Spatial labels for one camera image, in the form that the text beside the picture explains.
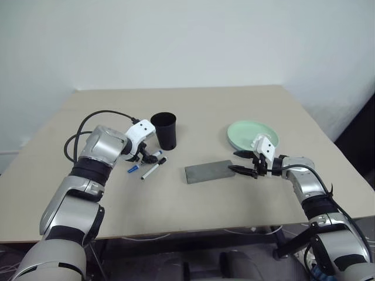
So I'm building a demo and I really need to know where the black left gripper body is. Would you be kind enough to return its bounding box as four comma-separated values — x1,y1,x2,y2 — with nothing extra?
137,141,152,159

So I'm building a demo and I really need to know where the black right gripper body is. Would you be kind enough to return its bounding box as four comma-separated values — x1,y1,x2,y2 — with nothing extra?
251,151,275,180

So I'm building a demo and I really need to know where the green round plate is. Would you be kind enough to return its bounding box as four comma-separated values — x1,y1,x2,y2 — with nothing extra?
227,119,279,153

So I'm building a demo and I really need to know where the grey glasses case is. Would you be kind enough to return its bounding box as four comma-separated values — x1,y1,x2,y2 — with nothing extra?
184,159,236,184

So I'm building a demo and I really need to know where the blue whiteboard marker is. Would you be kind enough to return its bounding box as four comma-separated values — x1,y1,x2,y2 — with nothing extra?
127,150,163,174

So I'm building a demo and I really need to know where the blue round plate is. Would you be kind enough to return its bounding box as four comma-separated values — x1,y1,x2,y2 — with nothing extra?
226,133,255,153

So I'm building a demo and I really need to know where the black-capped white marker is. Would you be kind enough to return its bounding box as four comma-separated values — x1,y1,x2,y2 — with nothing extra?
141,157,169,180

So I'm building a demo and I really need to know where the black plastic cup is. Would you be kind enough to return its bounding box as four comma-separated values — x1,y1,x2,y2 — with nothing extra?
149,112,178,151

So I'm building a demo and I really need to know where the white sneaker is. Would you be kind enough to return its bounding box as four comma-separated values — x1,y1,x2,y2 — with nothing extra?
294,247,314,267

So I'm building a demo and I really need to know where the black furniture panel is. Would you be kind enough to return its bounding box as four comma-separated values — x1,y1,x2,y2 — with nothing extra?
333,90,375,176

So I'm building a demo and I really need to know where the blue jeans leg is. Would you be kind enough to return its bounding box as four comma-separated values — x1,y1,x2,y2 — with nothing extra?
310,262,326,277

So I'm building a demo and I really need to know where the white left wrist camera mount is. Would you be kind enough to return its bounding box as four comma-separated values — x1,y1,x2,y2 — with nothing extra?
125,119,156,156

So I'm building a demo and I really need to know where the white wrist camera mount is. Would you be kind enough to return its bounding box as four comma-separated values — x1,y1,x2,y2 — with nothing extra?
125,119,156,156
251,133,278,165

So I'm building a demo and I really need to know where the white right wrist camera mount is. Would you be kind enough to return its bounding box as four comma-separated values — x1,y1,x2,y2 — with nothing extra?
251,133,278,165

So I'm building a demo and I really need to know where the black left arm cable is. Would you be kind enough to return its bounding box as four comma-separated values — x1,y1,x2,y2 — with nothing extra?
63,109,140,163

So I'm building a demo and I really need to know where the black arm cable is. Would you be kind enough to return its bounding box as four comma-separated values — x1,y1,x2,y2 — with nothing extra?
63,109,140,163
285,165,371,258

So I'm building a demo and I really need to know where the white cable under table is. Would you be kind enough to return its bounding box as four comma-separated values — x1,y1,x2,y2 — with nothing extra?
231,226,282,235

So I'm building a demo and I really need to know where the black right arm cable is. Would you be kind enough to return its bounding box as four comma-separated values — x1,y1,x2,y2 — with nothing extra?
285,165,371,258

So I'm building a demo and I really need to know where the white floor cable tangle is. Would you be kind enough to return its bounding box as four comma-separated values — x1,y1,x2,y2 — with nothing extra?
0,257,23,275

